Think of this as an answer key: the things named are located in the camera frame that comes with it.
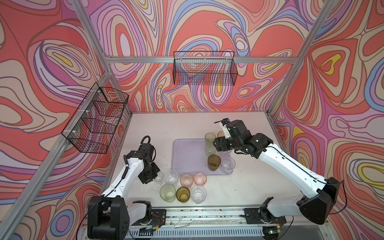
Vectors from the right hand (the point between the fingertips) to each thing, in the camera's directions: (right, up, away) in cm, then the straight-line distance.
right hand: (221, 145), depth 77 cm
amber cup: (-2, -12, +12) cm, 17 cm away
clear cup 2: (-28, -20, +9) cm, 35 cm away
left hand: (-35, -18, +5) cm, 39 cm away
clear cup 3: (-12, -28, +4) cm, 30 cm away
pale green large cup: (-29, -26, +4) cm, 39 cm away
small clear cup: (-34, -20, +8) cm, 40 cm away
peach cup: (-19, -21, +7) cm, 29 cm away
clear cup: (+6, -8, +17) cm, 19 cm away
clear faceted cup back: (+7, -14, +12) cm, 20 cm away
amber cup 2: (-20, -27, +4) cm, 34 cm away
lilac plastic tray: (-17, -9, +15) cm, 24 cm away
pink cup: (-11, -20, +7) cm, 24 cm away
